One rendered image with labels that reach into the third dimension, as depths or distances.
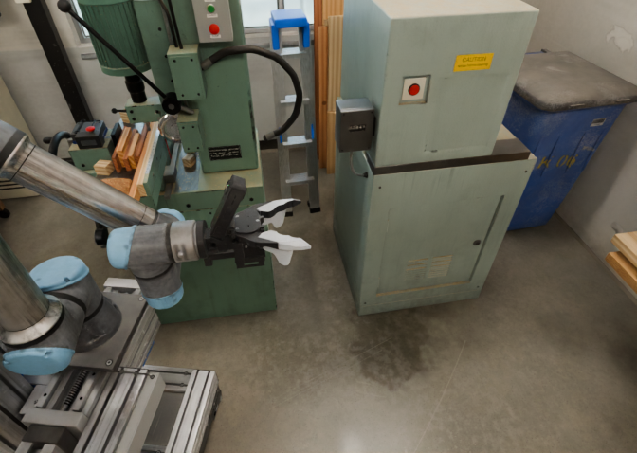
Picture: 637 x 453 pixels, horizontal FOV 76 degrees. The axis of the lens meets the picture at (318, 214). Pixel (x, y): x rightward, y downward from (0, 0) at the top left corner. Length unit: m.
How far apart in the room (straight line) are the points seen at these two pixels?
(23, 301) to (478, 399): 1.70
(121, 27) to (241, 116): 0.45
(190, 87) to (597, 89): 1.74
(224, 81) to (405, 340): 1.41
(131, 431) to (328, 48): 2.17
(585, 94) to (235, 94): 1.51
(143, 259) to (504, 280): 2.03
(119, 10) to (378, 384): 1.71
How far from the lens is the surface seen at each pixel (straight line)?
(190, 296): 2.04
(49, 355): 0.99
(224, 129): 1.56
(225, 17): 1.35
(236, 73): 1.47
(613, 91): 2.31
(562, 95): 2.14
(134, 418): 1.19
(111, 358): 1.18
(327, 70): 2.71
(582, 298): 2.59
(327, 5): 2.71
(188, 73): 1.39
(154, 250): 0.77
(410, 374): 2.00
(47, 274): 1.10
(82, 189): 0.88
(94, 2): 1.49
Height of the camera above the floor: 1.75
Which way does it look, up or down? 42 degrees down
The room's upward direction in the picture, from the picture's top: straight up
